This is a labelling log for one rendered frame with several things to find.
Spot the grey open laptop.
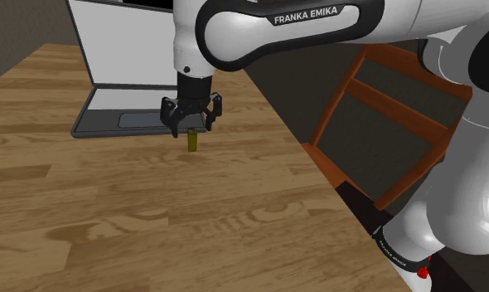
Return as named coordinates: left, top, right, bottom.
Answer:
left=65, top=0, right=209, bottom=140

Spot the orange wooden chair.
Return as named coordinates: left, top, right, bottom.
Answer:
left=300, top=43, right=474, bottom=212

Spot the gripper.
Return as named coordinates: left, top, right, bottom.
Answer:
left=159, top=72, right=224, bottom=139

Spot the olive green lighter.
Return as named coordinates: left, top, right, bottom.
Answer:
left=186, top=127, right=199, bottom=153

